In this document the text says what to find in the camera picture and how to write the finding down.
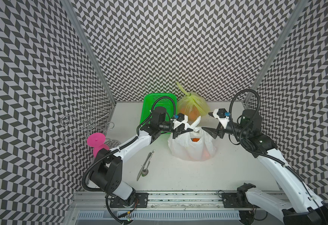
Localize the metal spoon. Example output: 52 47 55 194
141 151 155 177

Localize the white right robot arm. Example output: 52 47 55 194
204 108 328 225

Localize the round metal strainer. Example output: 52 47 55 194
105 139 121 149

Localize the white printed plastic bag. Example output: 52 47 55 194
168 116 217 161

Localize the pink plastic cup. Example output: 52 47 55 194
87 133 110 157

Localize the green plastic basket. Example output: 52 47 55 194
140 93 177 123

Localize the metal wire rack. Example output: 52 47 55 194
60 104 115 145

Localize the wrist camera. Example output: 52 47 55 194
208 108 230 129
173 113 188 129

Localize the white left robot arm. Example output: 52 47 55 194
81 106 194 203

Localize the metal knife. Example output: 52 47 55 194
136 152 152 181

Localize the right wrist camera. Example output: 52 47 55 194
208 108 230 129

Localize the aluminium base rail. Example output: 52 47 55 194
62 190 293 225

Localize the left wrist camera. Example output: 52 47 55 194
173 113 188 129

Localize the yellow-green plastic bag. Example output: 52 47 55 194
176 82 210 122

